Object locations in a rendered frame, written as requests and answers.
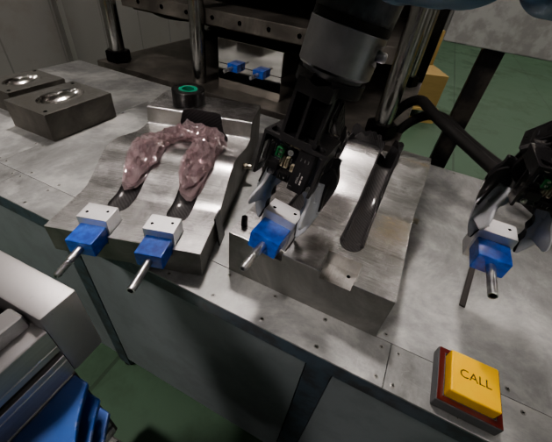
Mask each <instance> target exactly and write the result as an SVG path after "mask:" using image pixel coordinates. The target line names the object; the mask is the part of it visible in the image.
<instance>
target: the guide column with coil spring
mask: <svg viewBox="0 0 552 442"><path fill-rule="evenodd" d="M187 3H188V15H189V28H190V52H191V65H192V77H193V82H194V83H199V84H202V83H206V61H205V41H204V0H187Z"/></svg>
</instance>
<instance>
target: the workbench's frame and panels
mask: <svg viewBox="0 0 552 442"><path fill-rule="evenodd" d="M47 222H48V221H47V220H45V219H44V218H42V217H39V216H37V215H36V214H34V213H32V212H30V211H29V210H26V209H24V208H22V207H20V206H18V205H16V204H14V203H12V202H10V201H8V200H6V199H4V198H2V197H0V251H2V252H4V253H7V254H9V255H10V256H11V257H13V258H15V259H17V260H20V261H22V262H24V263H25V264H26V265H28V266H30V267H33V268H35V269H36V270H38V271H40V272H41V273H43V274H46V275H48V276H49V277H51V278H53V279H55V280H56V281H58V282H61V283H62V284H64V285H66V286H68V287H70V288H72V289H74V290H75V292H76V294H77V295H78V297H79V299H80V301H81V302H82V305H83V307H84V309H85V310H86V312H87V314H88V315H89V317H90V320H91V322H92V324H93V325H94V327H95V328H96V330H97V333H98V335H99V337H100V339H101V340H102V342H101V343H103V344H105V345H106V346H108V347H109V348H111V349H112V350H114V351H116V352H117V353H118V356H119V358H120V359H121V360H122V361H124V362H125V364H126V365H132V364H134V363H135V364H137V365H139V366H140V367H143V368H144V369H146V370H147V371H148V372H150V373H151V374H154V375H155V376H157V377H159V378H160V379H162V380H163V381H165V382H166V383H168V384H170V385H171V386H173V387H174V388H176V389H178V390H180V391H182V392H183V393H184V394H185V395H187V396H189V397H191V398H193V399H194V400H196V401H197V402H199V403H201V404H203V405H204V406H205V407H207V408H209V409H210V410H212V411H214V412H216V413H217V414H219V415H220V416H222V417H223V418H225V419H227V420H228V421H230V422H232V423H233V424H235V425H237V426H239V427H240V428H241V429H243V430H244V431H247V432H248V433H250V434H251V435H253V436H255V437H256V438H258V439H259V440H261V441H262V442H485V441H483V440H482V439H480V438H477V437H475V436H473V435H471V434H469V433H467V432H466V431H463V430H461V429H459V428H457V427H455V426H453V425H452V424H450V423H448V422H446V421H444V420H442V419H440V418H438V417H436V416H434V415H432V414H430V413H428V412H426V411H424V410H422V409H420V408H418V407H416V406H414V405H412V404H410V403H408V402H406V401H404V400H402V399H400V398H398V397H396V396H394V395H392V394H390V393H388V392H386V391H384V390H382V389H380V388H378V387H376V386H374V385H372V384H370V383H369V382H367V381H365V380H363V379H361V378H359V377H357V376H355V375H353V374H350V373H349V372H347V371H345V370H343V369H341V368H339V367H336V366H335V365H333V364H331V363H329V362H327V361H325V360H322V359H321V358H319V357H317V356H315V355H313V354H311V353H308V352H307V351H305V350H303V349H301V348H299V347H297V346H294V345H292V344H291V343H289V342H287V341H286V340H284V339H281V338H279V337H277V336H276V335H274V334H272V333H270V332H268V331H265V330H263V329H262V328H260V327H258V326H256V325H254V324H251V323H249V322H248V321H246V320H244V319H242V318H240V317H237V316H235V315H234V314H232V313H230V312H228V311H226V310H223V309H221V308H220V307H218V306H216V305H214V304H212V303H209V302H207V301H205V300H204V299H203V298H201V297H199V296H196V295H194V294H192V293H190V292H189V291H187V290H185V289H182V288H180V287H178V286H176V285H175V284H173V283H171V282H168V281H166V280H164V279H162V278H161V277H159V276H157V275H155V274H152V273H150V272H148V271H147V273H146V275H145V276H144V278H143V280H142V281H141V283H140V285H139V287H138V288H137V289H136V291H135V293H133V294H131V293H129V292H127V290H126V289H127V287H128V286H129V284H130V282H131V281H132V279H133V277H134V276H135V275H136V273H137V272H138V270H139V269H140V267H138V266H136V265H134V264H132V263H130V262H125V261H120V260H112V259H106V258H102V257H97V256H96V257H94V256H89V255H85V254H81V255H80V256H79V257H78V258H77V260H76V261H75V262H74V263H73V264H71V266H70V267H68V270H66V271H65V273H64V274H62V276H61V277H60V278H55V277H54V271H56V270H57V268H58V267H60V265H61V264H62V263H63V261H65V259H66V258H67V257H68V256H69V255H70V253H71V252H69V251H64V250H60V249H56V248H55V247H54V244H53V242H52V240H51V239H50V237H49V235H48V233H47V230H46V229H45V227H44V225H45V224H46V223H47Z"/></svg>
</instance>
